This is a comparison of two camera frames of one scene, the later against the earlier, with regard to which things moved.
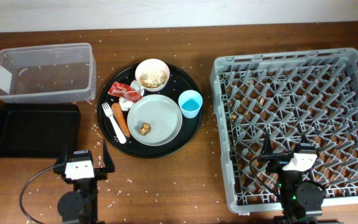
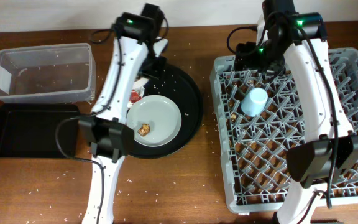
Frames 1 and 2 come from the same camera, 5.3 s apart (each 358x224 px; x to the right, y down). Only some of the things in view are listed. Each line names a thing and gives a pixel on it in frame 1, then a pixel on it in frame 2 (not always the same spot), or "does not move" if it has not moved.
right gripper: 275,163 to 245,58
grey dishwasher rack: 329,96 does not move
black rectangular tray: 35,130 does not move
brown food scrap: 145,129 does not move
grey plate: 163,115 does not move
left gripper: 100,174 to 157,71
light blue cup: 190,102 to 254,104
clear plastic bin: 46,74 does not move
